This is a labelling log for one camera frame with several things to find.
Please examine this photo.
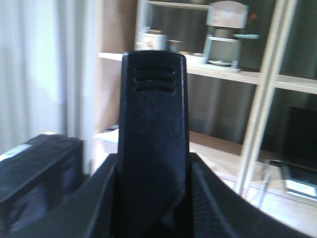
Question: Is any black stapler with orange tab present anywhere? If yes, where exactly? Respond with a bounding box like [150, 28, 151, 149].
[113, 51, 193, 238]

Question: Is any toy wooden coffee machine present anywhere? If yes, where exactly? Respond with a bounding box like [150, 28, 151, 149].
[203, 0, 260, 70]

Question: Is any black case with label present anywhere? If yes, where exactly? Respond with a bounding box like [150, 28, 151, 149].
[0, 134, 84, 237]

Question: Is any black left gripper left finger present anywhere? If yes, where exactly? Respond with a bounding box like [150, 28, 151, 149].
[27, 154, 117, 238]

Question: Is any silver laptop with black keyboard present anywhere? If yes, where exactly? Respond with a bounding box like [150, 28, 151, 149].
[278, 107, 317, 200]

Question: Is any white toy toaster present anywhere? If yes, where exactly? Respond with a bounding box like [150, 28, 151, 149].
[136, 32, 167, 51]

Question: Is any wooden shelf unit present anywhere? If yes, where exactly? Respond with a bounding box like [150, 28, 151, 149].
[95, 0, 317, 238]

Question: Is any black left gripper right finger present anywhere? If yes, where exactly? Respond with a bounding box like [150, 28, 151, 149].
[189, 152, 307, 238]

